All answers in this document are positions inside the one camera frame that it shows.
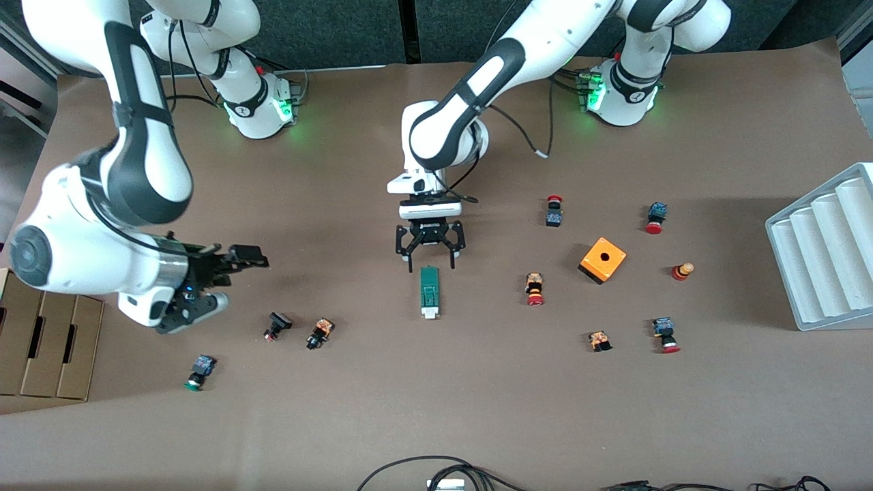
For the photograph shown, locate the orange button enclosure box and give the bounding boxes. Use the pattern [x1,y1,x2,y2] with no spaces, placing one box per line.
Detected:
[578,237,627,285]

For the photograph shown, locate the black selector switch orange block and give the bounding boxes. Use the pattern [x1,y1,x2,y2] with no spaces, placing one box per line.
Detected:
[305,317,335,351]

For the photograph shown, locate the green load switch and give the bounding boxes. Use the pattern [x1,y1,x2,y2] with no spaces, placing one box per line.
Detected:
[419,265,442,320]

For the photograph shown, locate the black looped cable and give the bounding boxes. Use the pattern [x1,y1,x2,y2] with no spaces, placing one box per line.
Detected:
[357,455,527,491]

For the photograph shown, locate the green mushroom button blue block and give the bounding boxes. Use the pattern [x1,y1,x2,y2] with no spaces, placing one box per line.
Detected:
[183,355,218,393]

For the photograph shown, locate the black cable white plug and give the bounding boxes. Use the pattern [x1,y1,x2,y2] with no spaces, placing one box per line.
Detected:
[486,72,554,161]

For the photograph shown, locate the grey cabinet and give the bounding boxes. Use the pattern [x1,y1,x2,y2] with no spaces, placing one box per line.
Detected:
[839,7,873,117]

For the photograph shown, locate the black square button red terminals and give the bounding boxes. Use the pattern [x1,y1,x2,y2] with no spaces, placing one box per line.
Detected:
[263,312,294,343]

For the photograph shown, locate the grey metal rack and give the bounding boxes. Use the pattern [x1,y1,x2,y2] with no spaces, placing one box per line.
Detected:
[0,14,59,137]

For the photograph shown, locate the white ribbed sorting tray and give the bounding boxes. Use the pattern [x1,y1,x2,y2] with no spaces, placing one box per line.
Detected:
[765,162,873,332]

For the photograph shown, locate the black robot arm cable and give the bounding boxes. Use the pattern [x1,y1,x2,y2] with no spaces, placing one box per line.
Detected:
[166,17,229,110]

